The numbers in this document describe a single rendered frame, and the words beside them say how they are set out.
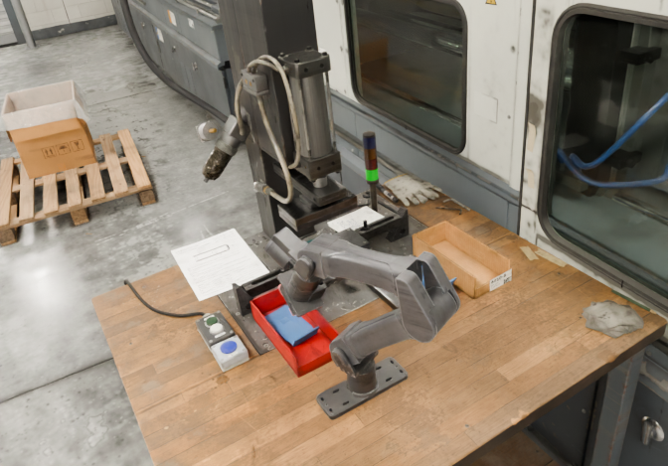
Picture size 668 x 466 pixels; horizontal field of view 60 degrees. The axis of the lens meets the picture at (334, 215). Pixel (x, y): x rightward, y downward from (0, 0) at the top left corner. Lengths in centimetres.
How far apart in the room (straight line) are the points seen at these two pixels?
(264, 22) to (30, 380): 220
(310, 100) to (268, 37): 17
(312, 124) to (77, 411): 185
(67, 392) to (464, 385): 202
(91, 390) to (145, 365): 140
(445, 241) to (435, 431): 66
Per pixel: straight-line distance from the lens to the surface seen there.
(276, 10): 137
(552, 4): 154
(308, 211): 146
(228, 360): 140
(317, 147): 140
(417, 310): 98
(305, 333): 145
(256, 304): 151
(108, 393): 284
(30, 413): 294
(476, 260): 165
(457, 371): 135
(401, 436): 123
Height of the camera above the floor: 187
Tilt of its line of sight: 31 degrees down
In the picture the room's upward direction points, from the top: 7 degrees counter-clockwise
